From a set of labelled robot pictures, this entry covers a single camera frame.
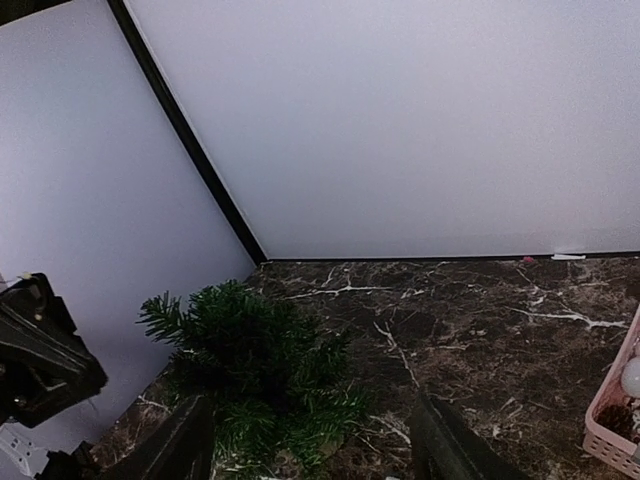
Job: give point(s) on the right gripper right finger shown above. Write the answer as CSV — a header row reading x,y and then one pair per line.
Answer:
x,y
444,447

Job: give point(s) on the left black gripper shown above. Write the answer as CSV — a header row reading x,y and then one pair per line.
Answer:
x,y
46,368

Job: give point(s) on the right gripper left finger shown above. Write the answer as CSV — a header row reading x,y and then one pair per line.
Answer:
x,y
180,448

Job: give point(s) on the small green christmas tree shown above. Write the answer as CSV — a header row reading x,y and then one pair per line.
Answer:
x,y
279,382

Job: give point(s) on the pink plastic basket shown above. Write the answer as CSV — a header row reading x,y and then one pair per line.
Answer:
x,y
599,442

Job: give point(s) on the brown pine cone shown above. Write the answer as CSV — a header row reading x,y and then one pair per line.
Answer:
x,y
622,420

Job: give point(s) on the white ball ornament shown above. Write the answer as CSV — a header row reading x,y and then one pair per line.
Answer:
x,y
630,378

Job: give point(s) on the left black frame pole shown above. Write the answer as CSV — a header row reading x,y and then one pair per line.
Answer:
x,y
186,135

